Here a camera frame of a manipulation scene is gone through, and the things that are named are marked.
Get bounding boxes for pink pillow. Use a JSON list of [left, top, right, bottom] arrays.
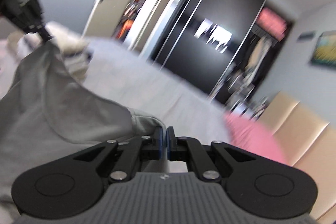
[[224, 112, 287, 164]]

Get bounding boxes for beige padded headboard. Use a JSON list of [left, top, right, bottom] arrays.
[[258, 92, 335, 223]]

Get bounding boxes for black sliding wardrobe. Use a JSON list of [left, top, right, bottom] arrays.
[[150, 0, 293, 103]]

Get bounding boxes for grey long-sleeve shirt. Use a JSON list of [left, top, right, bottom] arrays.
[[1, 43, 163, 223]]

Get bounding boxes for folded clothes stack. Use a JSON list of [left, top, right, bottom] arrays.
[[7, 21, 93, 80]]

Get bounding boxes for grey pink-dotted bedspread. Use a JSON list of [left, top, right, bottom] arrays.
[[67, 43, 231, 144]]

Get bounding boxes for hanging clothes in closet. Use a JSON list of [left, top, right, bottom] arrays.
[[226, 33, 277, 109]]

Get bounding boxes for framed wall painting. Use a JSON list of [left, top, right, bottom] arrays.
[[310, 31, 336, 69]]

